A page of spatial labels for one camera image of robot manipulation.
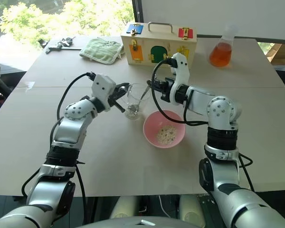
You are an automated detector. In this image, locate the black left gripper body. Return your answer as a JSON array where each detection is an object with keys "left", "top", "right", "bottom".
[{"left": 107, "top": 83, "right": 124, "bottom": 107}]

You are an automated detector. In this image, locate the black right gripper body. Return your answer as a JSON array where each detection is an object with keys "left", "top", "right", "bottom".
[{"left": 155, "top": 76, "right": 176, "bottom": 102}]

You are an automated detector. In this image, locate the silver metal spoon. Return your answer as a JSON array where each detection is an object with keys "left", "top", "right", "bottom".
[{"left": 126, "top": 85, "right": 151, "bottom": 115}]

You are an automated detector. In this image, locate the clear glass mug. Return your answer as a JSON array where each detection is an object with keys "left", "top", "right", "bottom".
[{"left": 124, "top": 83, "right": 151, "bottom": 122}]

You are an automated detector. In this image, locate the pink bowl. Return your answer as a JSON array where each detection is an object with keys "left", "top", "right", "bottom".
[{"left": 142, "top": 110, "right": 187, "bottom": 149}]

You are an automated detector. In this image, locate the oatmeal heap in bowl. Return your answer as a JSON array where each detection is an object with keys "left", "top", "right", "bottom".
[{"left": 155, "top": 125, "right": 178, "bottom": 144}]

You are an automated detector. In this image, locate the wooden lock box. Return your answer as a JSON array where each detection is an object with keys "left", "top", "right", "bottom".
[{"left": 120, "top": 21, "right": 198, "bottom": 69}]

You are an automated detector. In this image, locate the green quilted cloth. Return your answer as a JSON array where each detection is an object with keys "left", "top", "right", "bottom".
[{"left": 78, "top": 37, "right": 124, "bottom": 66}]

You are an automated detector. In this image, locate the glass flask with orange liquid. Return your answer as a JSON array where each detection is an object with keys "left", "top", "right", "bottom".
[{"left": 209, "top": 24, "right": 236, "bottom": 68}]

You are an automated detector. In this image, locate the black metal tool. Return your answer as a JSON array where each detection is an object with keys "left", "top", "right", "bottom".
[{"left": 45, "top": 45, "right": 83, "bottom": 55}]

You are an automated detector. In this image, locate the bunch of keys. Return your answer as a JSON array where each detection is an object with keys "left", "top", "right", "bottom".
[{"left": 57, "top": 36, "right": 76, "bottom": 48}]

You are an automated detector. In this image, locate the white rounded shape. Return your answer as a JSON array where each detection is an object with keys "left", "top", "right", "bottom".
[
  {"left": 179, "top": 194, "right": 207, "bottom": 223},
  {"left": 109, "top": 195, "right": 140, "bottom": 220}
]

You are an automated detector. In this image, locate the silver robot torso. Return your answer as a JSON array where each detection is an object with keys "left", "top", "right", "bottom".
[{"left": 77, "top": 215, "right": 206, "bottom": 228}]

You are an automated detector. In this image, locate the wooden crate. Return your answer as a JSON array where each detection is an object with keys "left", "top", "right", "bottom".
[{"left": 265, "top": 42, "right": 285, "bottom": 67}]

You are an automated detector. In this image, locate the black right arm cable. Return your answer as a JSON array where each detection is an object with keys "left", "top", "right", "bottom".
[{"left": 151, "top": 59, "right": 255, "bottom": 193}]

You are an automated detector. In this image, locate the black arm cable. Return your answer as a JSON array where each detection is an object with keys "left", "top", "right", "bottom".
[
  {"left": 151, "top": 59, "right": 255, "bottom": 193},
  {"left": 20, "top": 72, "right": 96, "bottom": 226}
]

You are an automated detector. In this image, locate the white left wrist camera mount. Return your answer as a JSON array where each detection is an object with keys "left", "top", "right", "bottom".
[{"left": 91, "top": 74, "right": 117, "bottom": 113}]

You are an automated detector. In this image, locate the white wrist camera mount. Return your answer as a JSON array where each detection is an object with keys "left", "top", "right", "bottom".
[
  {"left": 168, "top": 52, "right": 192, "bottom": 105},
  {"left": 91, "top": 74, "right": 117, "bottom": 113}
]

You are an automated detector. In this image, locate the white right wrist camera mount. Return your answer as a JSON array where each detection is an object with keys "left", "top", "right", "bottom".
[{"left": 168, "top": 52, "right": 192, "bottom": 105}]

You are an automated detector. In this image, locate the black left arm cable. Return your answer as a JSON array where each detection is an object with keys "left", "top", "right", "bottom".
[{"left": 20, "top": 72, "right": 96, "bottom": 226}]

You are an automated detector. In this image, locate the thin white cable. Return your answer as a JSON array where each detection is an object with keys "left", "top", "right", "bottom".
[{"left": 158, "top": 194, "right": 172, "bottom": 217}]

